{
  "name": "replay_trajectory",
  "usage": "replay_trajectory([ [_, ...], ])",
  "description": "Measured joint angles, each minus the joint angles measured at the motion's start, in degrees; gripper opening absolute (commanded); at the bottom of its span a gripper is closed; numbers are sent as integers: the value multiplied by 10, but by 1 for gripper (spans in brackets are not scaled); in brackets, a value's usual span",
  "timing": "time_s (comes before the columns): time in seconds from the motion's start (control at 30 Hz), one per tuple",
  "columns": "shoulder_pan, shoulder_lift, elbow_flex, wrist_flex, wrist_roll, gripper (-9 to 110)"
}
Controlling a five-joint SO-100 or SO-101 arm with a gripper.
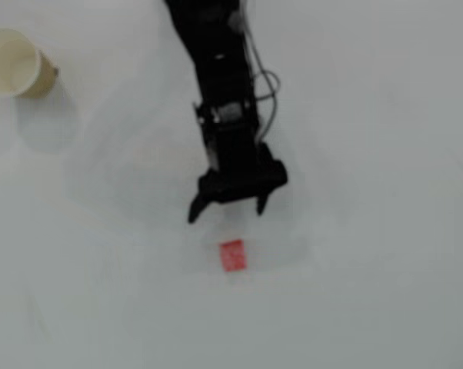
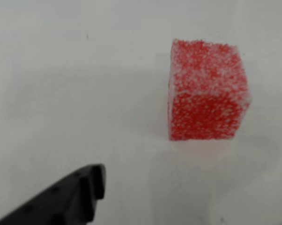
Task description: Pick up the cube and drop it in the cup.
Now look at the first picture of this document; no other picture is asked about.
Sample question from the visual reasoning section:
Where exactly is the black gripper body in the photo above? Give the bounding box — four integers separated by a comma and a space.
198, 121, 288, 204

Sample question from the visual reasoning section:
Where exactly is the thin arm wiring cable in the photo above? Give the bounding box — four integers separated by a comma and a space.
237, 11, 282, 141

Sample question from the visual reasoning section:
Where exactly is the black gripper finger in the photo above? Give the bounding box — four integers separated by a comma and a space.
188, 191, 218, 224
255, 191, 274, 215

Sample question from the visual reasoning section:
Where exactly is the beige paper cup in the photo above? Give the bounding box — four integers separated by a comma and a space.
0, 28, 60, 100

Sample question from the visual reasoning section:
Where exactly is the red foam cube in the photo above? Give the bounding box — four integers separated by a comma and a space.
219, 238, 248, 273

